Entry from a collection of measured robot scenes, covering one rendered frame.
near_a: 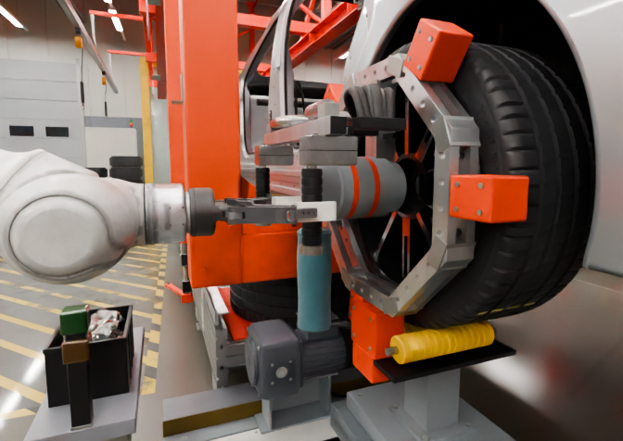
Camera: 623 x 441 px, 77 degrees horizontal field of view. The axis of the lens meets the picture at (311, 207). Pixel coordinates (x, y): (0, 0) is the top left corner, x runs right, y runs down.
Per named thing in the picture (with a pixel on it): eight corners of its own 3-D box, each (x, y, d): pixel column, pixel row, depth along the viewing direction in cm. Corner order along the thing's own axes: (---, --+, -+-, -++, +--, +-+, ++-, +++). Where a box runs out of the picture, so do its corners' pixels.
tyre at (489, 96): (458, 12, 104) (381, 202, 144) (382, -2, 96) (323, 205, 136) (711, 139, 58) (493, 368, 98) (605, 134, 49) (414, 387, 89)
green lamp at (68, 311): (87, 333, 65) (86, 310, 65) (59, 337, 64) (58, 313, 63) (92, 324, 69) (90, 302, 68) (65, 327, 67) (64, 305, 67)
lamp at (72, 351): (89, 361, 66) (88, 339, 65) (62, 366, 64) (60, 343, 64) (93, 351, 69) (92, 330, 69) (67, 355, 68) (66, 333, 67)
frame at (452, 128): (472, 346, 70) (487, 29, 64) (441, 352, 67) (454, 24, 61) (340, 270, 120) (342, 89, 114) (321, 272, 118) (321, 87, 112)
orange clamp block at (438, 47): (452, 84, 73) (476, 35, 67) (418, 81, 70) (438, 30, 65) (434, 69, 78) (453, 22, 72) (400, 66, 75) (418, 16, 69)
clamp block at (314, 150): (358, 165, 66) (359, 133, 66) (309, 165, 63) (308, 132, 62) (345, 165, 71) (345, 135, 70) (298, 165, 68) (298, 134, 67)
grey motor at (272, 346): (385, 421, 125) (387, 316, 122) (257, 456, 110) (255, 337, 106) (359, 390, 142) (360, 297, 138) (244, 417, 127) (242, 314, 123)
